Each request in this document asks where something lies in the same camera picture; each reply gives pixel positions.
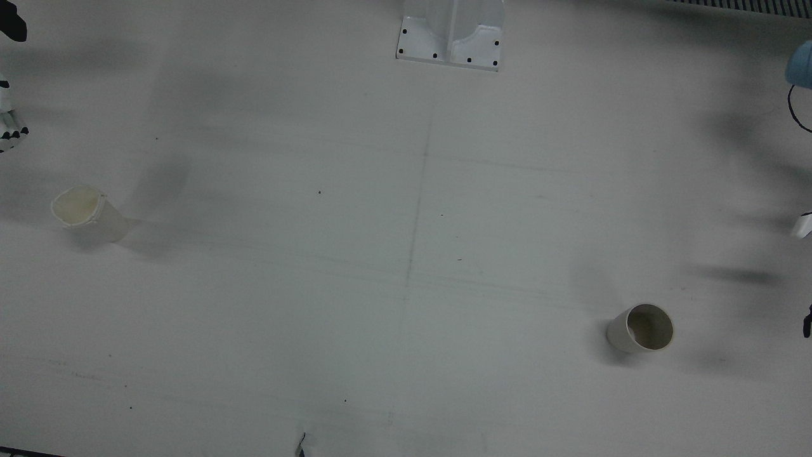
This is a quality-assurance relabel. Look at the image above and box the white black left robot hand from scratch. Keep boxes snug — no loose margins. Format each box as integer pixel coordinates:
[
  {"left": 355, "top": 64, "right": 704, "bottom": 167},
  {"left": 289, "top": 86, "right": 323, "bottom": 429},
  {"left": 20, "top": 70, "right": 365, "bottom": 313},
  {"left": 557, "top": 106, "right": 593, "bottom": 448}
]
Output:
[{"left": 793, "top": 213, "right": 812, "bottom": 338}]

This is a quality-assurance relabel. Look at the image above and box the white bolted mount base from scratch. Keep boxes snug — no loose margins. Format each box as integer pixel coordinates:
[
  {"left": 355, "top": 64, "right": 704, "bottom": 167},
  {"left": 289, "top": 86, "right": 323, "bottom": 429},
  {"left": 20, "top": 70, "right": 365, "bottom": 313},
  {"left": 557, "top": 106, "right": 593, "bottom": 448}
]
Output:
[{"left": 396, "top": 0, "right": 506, "bottom": 72}]

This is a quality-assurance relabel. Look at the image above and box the smooth rim white paper cup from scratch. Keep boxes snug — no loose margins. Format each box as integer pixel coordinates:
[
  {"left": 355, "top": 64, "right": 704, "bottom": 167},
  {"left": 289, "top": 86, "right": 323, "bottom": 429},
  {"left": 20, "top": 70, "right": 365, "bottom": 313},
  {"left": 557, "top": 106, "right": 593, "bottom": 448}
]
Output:
[{"left": 606, "top": 303, "right": 675, "bottom": 354}]

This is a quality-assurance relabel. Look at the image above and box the dark ribbed strip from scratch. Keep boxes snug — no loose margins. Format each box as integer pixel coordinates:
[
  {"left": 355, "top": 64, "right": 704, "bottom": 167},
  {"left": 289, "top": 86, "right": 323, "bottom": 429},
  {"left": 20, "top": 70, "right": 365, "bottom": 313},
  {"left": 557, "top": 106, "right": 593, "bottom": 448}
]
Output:
[{"left": 665, "top": 0, "right": 812, "bottom": 15}]

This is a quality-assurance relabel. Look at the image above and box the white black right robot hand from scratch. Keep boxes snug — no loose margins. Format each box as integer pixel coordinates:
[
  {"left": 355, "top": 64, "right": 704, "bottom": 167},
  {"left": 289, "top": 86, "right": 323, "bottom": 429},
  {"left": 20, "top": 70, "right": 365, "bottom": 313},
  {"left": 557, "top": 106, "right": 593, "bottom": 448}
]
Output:
[{"left": 0, "top": 75, "right": 30, "bottom": 154}]

